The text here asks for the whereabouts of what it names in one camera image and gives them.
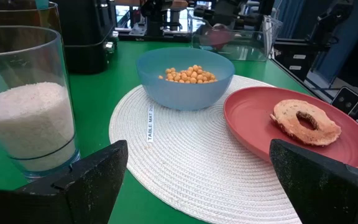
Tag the white woven round placemat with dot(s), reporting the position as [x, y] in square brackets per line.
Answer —
[191, 155]

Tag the black four-slot toaster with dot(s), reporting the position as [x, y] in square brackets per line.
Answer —
[85, 37]

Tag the clear plastic container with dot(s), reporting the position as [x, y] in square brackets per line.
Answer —
[250, 46]

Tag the black equipment stand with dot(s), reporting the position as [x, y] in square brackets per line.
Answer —
[331, 21]

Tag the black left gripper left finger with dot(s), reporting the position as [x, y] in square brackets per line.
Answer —
[98, 186]

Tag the black depth camera box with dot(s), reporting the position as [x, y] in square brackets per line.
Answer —
[350, 101]

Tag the yellow chickpeas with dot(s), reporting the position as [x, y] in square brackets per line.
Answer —
[188, 76]

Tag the light blue bowl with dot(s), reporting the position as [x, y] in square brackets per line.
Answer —
[182, 93]

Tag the orange-red plate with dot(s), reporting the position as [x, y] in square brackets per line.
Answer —
[253, 124]

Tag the teal spoon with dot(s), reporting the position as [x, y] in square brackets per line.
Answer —
[42, 3]

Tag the red apple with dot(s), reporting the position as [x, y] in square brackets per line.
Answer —
[217, 37]

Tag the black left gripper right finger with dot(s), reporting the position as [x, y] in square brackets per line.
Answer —
[315, 189]

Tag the clear glass of milk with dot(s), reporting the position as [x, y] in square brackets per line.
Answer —
[26, 118]

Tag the toasted bagel half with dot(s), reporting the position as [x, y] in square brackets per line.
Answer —
[287, 118]

